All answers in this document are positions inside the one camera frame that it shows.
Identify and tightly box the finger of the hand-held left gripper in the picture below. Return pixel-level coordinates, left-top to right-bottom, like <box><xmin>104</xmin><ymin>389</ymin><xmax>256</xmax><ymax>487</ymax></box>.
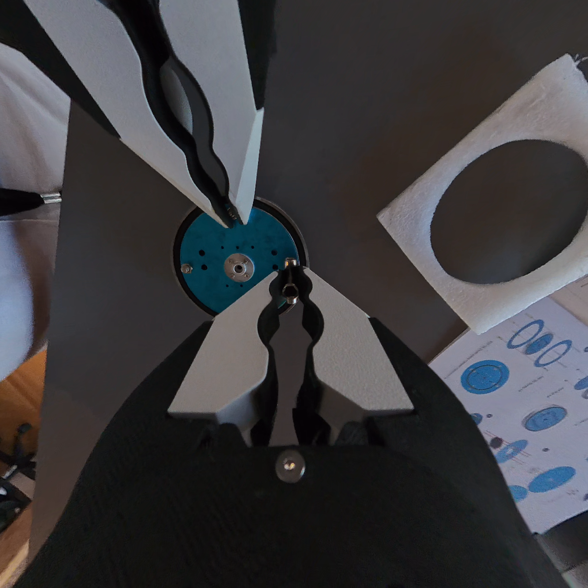
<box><xmin>23</xmin><ymin>0</ymin><xmax>237</xmax><ymax>228</ymax></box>
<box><xmin>158</xmin><ymin>0</ymin><xmax>265</xmax><ymax>226</ymax></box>

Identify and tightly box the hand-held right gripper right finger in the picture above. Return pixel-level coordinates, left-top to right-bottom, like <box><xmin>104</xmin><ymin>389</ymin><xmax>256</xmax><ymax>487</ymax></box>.
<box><xmin>301</xmin><ymin>268</ymin><xmax>414</xmax><ymax>413</ymax></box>

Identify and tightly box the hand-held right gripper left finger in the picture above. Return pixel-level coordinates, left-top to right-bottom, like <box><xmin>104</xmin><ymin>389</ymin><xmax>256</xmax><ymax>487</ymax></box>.
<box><xmin>168</xmin><ymin>271</ymin><xmax>281</xmax><ymax>435</ymax></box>

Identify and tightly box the metal cross socket wrench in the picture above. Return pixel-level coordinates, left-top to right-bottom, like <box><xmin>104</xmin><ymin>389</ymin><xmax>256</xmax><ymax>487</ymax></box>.
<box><xmin>280</xmin><ymin>258</ymin><xmax>301</xmax><ymax>305</ymax></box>

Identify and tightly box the blue disc with black rim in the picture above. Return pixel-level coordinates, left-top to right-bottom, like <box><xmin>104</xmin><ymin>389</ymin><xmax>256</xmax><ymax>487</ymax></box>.
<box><xmin>174</xmin><ymin>198</ymin><xmax>309</xmax><ymax>318</ymax></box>

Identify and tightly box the person's white t-shirt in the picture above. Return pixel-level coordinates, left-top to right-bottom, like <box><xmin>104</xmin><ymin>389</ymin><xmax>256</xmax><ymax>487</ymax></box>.
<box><xmin>0</xmin><ymin>43</ymin><xmax>70</xmax><ymax>382</ymax></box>

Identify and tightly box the white foam sheet with hole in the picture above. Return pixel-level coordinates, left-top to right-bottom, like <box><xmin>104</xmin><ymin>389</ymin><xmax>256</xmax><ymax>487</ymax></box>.
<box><xmin>377</xmin><ymin>54</ymin><xmax>588</xmax><ymax>335</ymax></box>

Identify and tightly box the instruction sheet with blue drawings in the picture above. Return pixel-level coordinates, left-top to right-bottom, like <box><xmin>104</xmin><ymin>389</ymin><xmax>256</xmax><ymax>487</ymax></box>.
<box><xmin>429</xmin><ymin>296</ymin><xmax>588</xmax><ymax>533</ymax></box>

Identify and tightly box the black lanyard strap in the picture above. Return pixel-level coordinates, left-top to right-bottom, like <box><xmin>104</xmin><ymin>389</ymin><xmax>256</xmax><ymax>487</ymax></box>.
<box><xmin>0</xmin><ymin>187</ymin><xmax>62</xmax><ymax>217</ymax></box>

